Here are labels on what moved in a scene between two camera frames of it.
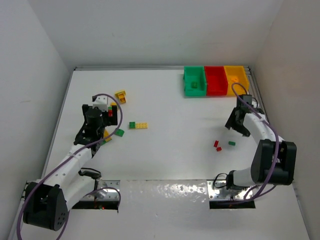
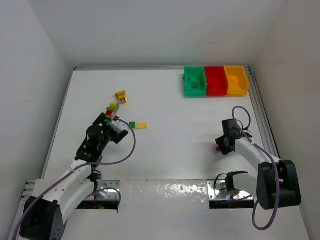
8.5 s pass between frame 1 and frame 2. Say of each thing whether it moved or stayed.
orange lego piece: stayed
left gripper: moved
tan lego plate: stayed
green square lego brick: stayed
